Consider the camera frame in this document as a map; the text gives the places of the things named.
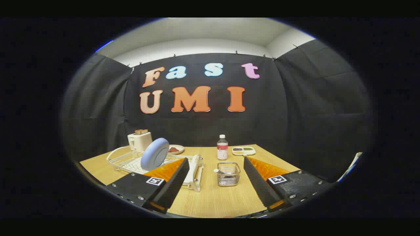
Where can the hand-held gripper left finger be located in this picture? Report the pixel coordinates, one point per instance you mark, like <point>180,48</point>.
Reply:
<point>175,183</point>

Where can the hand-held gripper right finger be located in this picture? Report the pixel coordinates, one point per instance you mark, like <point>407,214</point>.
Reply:
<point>259,183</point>

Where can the blue plate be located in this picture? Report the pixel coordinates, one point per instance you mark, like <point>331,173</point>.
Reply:
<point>154,154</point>

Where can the small white plate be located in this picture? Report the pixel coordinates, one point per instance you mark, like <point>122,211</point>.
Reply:
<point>180,150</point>

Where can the brown food piece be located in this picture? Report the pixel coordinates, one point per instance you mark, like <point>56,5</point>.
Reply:
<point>173,149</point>

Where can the white divided food tray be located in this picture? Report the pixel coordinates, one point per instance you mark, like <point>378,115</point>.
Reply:
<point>243,150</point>

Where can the clear bottle with red label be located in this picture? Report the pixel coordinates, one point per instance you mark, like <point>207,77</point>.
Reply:
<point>222,149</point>

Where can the white toaster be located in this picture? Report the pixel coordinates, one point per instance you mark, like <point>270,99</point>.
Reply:
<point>139,141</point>

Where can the black backdrop cloth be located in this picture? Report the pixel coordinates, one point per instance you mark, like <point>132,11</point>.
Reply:
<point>288,108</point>

